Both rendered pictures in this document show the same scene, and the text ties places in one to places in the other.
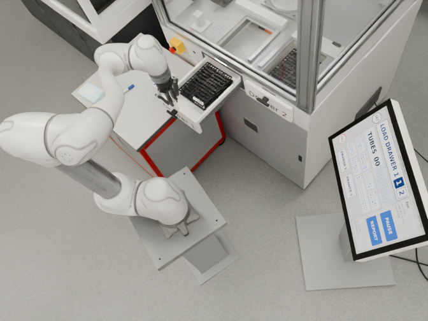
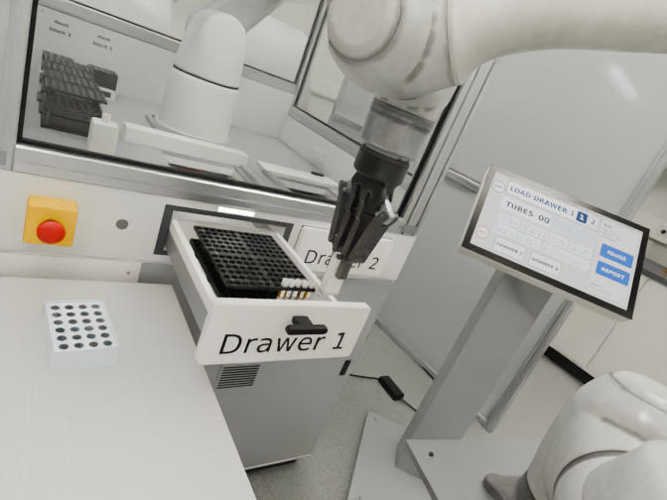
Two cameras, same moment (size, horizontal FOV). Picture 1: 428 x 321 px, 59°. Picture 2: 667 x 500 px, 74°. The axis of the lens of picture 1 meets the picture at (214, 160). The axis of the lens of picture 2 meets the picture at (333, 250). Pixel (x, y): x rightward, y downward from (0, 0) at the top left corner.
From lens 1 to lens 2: 185 cm
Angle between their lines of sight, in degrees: 78
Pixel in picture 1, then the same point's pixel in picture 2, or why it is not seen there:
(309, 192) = (308, 461)
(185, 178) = (444, 458)
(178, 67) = (54, 296)
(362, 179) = (551, 245)
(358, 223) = (595, 284)
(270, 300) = not seen: outside the picture
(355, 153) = (515, 231)
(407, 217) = (619, 234)
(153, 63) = not seen: hidden behind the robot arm
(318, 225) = (371, 479)
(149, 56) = not seen: hidden behind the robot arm
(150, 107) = (125, 420)
